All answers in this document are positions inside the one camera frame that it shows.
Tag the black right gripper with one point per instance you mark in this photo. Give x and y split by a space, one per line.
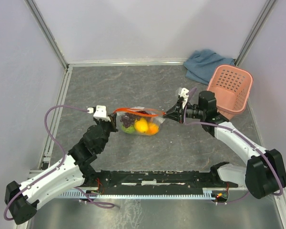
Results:
176 112

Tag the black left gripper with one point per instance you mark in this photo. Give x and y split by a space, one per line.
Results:
113 123

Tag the dark red grapes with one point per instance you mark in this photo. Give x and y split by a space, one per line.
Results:
128 119

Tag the green bumpy fruit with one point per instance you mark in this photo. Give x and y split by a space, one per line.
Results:
128 130

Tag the orange mango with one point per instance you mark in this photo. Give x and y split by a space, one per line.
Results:
152 129

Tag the yellow mango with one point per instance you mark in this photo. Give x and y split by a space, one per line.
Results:
141 125

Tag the clear zip top bag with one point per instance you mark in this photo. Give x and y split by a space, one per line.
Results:
153 116

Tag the pink plastic basket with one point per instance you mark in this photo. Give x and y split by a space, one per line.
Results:
231 86

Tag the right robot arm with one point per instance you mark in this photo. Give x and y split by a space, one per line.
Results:
264 173

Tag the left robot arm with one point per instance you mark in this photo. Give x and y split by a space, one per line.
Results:
72 170

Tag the blue cloth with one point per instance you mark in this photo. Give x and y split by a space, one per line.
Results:
202 64

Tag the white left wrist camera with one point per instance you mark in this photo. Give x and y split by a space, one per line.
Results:
99 113

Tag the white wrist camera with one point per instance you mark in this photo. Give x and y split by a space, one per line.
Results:
184 94
99 113

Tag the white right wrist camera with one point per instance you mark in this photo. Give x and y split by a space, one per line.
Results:
184 94

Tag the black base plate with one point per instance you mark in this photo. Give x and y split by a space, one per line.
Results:
153 182

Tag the light blue cable duct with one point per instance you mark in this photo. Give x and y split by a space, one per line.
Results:
201 193

